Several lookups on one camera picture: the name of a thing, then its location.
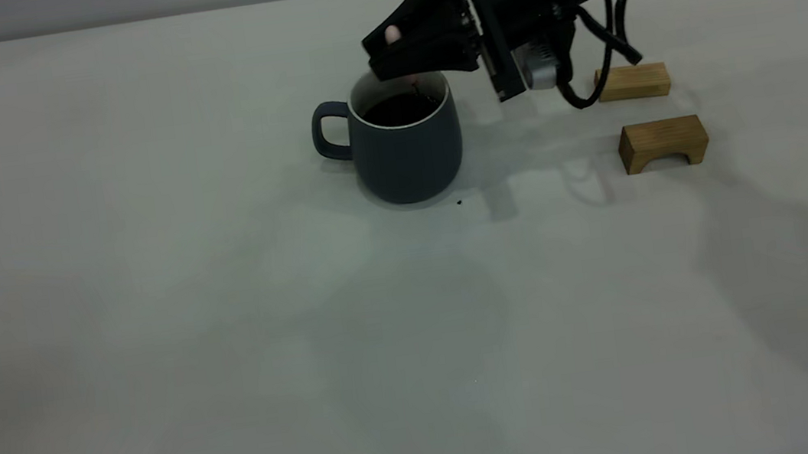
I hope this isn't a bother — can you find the dark coffee liquid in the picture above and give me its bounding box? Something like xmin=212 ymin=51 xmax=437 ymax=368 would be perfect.
xmin=360 ymin=90 xmax=441 ymax=131

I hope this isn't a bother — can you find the dark grey ceramic mug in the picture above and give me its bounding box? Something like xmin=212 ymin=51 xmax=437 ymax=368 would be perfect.
xmin=305 ymin=59 xmax=470 ymax=215

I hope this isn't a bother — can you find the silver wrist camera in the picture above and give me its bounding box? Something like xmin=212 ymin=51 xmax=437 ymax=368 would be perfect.
xmin=517 ymin=34 xmax=582 ymax=94

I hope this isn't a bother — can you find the pink handled metal spoon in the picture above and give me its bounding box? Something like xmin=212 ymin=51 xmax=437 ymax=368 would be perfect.
xmin=383 ymin=21 xmax=429 ymax=103

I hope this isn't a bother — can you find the arched wooden block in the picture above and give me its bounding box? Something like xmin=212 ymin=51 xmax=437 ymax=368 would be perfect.
xmin=615 ymin=113 xmax=712 ymax=176

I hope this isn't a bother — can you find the flat rectangular wooden block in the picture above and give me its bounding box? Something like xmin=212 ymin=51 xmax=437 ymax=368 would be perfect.
xmin=592 ymin=61 xmax=673 ymax=105

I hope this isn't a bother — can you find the black cable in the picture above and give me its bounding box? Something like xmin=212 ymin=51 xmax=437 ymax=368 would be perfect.
xmin=546 ymin=0 xmax=660 ymax=113

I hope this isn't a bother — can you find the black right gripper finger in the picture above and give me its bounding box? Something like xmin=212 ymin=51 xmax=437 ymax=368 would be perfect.
xmin=366 ymin=22 xmax=486 ymax=85
xmin=356 ymin=0 xmax=469 ymax=59

